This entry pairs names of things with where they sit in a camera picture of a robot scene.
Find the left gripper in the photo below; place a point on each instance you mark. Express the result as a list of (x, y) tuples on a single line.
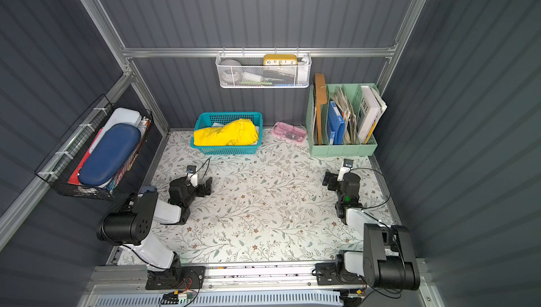
[(196, 187)]

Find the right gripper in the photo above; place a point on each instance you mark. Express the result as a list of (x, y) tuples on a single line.
[(336, 179)]

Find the yellow garment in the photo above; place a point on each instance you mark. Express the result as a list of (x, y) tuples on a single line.
[(241, 132)]

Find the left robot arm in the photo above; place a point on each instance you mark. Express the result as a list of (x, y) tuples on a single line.
[(130, 227)]

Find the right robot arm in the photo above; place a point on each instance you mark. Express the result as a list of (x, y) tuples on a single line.
[(387, 260)]

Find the tape roll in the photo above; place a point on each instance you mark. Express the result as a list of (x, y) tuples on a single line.
[(229, 71)]

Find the blue folder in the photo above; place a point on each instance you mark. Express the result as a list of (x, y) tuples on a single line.
[(335, 125)]

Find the pink plastic box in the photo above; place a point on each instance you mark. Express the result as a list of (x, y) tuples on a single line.
[(289, 133)]

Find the green file organizer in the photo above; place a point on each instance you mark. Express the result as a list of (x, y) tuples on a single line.
[(323, 141)]

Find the teal plastic basket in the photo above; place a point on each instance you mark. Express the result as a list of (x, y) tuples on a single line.
[(206, 120)]

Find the floral table mat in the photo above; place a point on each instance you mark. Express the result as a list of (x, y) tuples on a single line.
[(264, 207)]

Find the brown board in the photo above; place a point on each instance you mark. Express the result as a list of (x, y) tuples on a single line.
[(321, 99)]

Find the white book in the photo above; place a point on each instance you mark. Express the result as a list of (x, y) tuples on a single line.
[(372, 109)]

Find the blue oval case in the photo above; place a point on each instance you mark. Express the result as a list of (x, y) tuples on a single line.
[(110, 154)]

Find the white flat box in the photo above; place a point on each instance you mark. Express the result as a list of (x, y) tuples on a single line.
[(119, 116)]

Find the yellow clock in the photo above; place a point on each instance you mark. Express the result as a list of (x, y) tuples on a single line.
[(280, 60)]

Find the red folder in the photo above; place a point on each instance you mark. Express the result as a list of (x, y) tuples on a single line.
[(74, 178)]

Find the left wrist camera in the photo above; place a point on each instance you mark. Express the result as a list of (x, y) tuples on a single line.
[(192, 177)]

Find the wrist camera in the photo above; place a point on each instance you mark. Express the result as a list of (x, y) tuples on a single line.
[(192, 177), (346, 167)]

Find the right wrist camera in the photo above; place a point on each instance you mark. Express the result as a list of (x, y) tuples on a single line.
[(346, 167)]

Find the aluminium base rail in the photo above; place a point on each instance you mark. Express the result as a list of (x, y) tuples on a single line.
[(285, 283)]

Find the white wire wall basket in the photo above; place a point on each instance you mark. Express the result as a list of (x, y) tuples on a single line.
[(256, 75)]

